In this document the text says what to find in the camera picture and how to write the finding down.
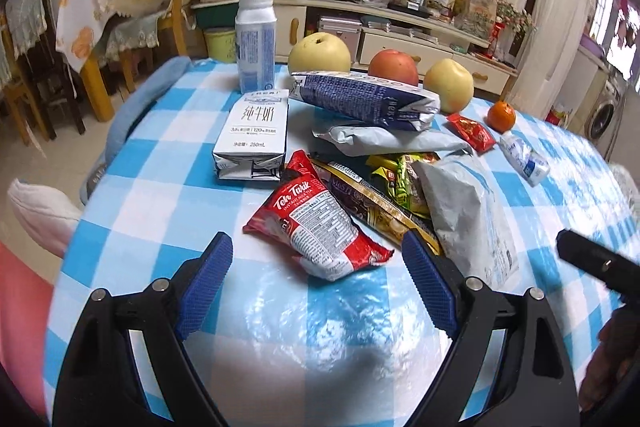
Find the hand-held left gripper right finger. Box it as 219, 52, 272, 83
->
401, 231, 581, 427

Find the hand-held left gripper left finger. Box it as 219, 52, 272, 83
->
52, 232, 234, 427

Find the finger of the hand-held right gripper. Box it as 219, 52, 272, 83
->
556, 229, 640, 295

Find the grey mailer bag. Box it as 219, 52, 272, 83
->
312, 122, 474, 158
414, 153, 521, 292

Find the brown coffee packet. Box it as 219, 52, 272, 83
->
309, 156, 444, 256

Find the yellow green snack wrapper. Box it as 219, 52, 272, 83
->
366, 151, 442, 219

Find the red instant tea packet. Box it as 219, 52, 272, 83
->
243, 150, 395, 282

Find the white milk carton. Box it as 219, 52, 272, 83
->
212, 89, 291, 182

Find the small red snack packet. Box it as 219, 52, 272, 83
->
446, 112, 497, 153

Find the pink plastic bin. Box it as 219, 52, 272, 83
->
0, 241, 57, 408

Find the crushed blue milk carton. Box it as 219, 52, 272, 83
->
290, 71, 441, 132

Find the person's right hand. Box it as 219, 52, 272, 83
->
580, 307, 640, 412

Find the blue checked tablecloth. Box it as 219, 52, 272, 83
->
42, 56, 640, 427

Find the washing machine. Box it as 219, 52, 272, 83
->
584, 76, 629, 148

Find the orange tangerine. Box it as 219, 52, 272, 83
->
487, 100, 516, 132

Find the blue cushion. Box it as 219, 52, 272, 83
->
80, 55, 194, 204

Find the small yellow pear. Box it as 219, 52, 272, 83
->
424, 58, 475, 114

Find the red apple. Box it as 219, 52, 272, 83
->
368, 49, 420, 88

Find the green plastic bucket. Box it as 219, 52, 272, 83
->
202, 27, 239, 64

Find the white television cabinet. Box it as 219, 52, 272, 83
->
192, 0, 519, 94

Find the white lace appliance cover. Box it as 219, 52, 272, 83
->
504, 0, 599, 118

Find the white milk bottle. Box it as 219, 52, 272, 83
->
234, 0, 277, 94

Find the large yellow pear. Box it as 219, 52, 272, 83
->
287, 32, 352, 75

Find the green plastic basin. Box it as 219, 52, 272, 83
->
191, 1, 242, 30

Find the clear gift bag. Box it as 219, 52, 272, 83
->
456, 0, 499, 40

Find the dark chair with knitted cover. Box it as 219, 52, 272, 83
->
4, 0, 87, 144

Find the white orange print tablecloth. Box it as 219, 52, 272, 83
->
54, 0, 123, 74

